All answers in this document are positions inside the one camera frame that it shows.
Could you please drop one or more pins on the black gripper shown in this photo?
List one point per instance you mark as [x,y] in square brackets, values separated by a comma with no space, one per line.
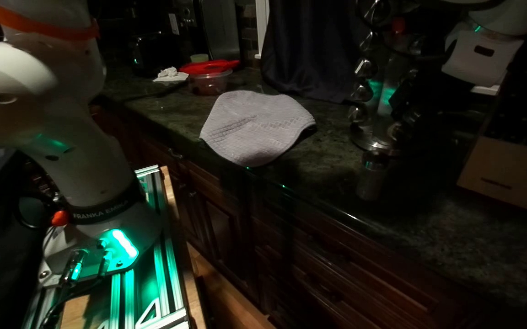
[421,102]

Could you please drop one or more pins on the chrome revolving seasoning rack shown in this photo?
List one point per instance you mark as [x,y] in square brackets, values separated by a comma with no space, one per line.
[379,84]

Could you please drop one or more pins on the dark wooden counter cabinet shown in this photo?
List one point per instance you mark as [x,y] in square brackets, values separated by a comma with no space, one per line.
[311,261]

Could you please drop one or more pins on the red plastic container lid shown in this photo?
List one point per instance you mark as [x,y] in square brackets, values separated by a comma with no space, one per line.
[208,66]

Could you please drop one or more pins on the cardboard box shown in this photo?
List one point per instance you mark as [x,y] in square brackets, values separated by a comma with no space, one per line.
[507,170]

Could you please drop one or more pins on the black fabric curtain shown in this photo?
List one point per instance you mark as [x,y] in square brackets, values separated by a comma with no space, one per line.
[311,48]

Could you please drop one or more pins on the gray waffle-weave towel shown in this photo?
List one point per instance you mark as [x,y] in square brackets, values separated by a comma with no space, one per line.
[256,124]

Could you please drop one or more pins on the white crumpled cloth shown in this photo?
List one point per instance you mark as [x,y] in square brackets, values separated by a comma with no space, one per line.
[170,75]

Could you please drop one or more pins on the aluminium extrusion robot base frame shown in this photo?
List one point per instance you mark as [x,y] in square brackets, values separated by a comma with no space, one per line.
[122,285]

